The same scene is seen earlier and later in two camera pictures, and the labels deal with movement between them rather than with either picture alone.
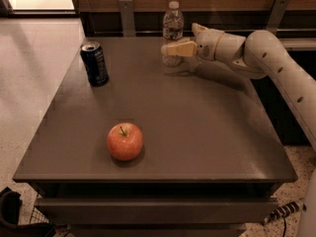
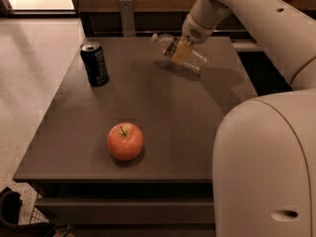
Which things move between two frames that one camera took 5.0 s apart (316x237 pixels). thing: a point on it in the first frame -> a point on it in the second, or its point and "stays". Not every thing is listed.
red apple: (124, 141) stays
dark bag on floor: (10, 204) stays
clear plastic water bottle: (173, 30) -> (197, 61)
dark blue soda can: (93, 59) stays
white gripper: (206, 45) -> (194, 32)
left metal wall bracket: (127, 20) stays
